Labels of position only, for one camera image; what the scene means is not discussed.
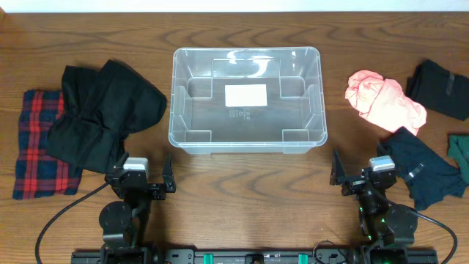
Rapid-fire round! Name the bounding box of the pink crumpled garment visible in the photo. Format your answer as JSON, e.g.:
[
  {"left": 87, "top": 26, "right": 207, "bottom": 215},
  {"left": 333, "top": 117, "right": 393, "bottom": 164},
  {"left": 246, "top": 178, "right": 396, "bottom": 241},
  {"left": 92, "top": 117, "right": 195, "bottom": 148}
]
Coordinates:
[{"left": 344, "top": 70, "right": 427, "bottom": 135}]

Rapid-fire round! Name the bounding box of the dark green garment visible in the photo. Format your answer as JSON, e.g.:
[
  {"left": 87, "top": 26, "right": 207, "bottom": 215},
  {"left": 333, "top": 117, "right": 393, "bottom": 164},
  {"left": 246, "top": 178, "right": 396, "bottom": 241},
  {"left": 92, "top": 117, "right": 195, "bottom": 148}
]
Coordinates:
[{"left": 448, "top": 135, "right": 468, "bottom": 183}]

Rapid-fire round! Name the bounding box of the white label in container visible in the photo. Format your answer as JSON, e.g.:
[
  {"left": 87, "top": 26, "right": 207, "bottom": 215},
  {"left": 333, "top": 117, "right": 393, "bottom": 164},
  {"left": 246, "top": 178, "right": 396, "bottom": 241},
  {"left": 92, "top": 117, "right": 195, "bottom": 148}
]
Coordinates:
[{"left": 225, "top": 84, "right": 267, "bottom": 107}]

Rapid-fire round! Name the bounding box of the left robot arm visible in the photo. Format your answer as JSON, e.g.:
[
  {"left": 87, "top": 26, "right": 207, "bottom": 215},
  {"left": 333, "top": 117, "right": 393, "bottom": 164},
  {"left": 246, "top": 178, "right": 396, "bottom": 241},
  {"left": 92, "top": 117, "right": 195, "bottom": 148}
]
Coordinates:
[{"left": 99, "top": 153, "right": 177, "bottom": 252}]

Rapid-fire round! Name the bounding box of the clear plastic storage container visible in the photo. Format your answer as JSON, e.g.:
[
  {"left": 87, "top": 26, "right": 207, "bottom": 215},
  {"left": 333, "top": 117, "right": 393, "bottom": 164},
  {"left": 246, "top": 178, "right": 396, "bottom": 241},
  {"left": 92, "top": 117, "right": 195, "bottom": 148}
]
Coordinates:
[{"left": 169, "top": 47, "right": 328, "bottom": 154}]

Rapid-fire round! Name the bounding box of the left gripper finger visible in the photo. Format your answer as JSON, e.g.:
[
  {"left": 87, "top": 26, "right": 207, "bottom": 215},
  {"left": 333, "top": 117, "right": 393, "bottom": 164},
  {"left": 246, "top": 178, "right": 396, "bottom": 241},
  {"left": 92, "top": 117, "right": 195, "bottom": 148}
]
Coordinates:
[
  {"left": 113, "top": 152, "right": 129, "bottom": 174},
  {"left": 162, "top": 153, "right": 174, "bottom": 184}
]

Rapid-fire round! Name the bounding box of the red navy plaid shirt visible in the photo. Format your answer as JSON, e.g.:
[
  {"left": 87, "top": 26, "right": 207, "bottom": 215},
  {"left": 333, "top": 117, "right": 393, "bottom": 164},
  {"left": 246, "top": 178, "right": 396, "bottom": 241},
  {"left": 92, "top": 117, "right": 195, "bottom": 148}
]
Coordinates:
[{"left": 12, "top": 90, "right": 82, "bottom": 200}]

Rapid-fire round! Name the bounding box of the dark navy garment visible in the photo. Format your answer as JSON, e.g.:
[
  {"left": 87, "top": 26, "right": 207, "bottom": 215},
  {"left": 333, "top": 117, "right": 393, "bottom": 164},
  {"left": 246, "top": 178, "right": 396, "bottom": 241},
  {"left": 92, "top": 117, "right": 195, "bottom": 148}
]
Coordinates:
[{"left": 377, "top": 127, "right": 468, "bottom": 211}]

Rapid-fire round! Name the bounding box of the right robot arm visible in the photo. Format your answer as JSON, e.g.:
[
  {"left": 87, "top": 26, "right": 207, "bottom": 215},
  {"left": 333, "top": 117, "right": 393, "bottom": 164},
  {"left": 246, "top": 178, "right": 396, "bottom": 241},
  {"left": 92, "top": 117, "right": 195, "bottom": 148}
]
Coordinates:
[{"left": 330, "top": 150, "right": 418, "bottom": 247}]

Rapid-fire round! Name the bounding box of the black garment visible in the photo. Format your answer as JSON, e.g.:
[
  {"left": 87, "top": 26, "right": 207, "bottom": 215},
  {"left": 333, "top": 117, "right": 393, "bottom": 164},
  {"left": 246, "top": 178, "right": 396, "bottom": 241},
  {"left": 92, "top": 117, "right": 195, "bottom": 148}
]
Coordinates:
[
  {"left": 46, "top": 60, "right": 167, "bottom": 173},
  {"left": 405, "top": 59, "right": 468, "bottom": 121}
]

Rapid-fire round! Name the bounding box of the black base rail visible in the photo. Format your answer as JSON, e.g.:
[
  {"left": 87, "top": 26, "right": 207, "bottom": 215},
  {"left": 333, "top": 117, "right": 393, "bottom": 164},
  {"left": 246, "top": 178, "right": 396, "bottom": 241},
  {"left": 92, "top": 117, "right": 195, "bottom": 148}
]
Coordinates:
[{"left": 70, "top": 248, "right": 438, "bottom": 264}]

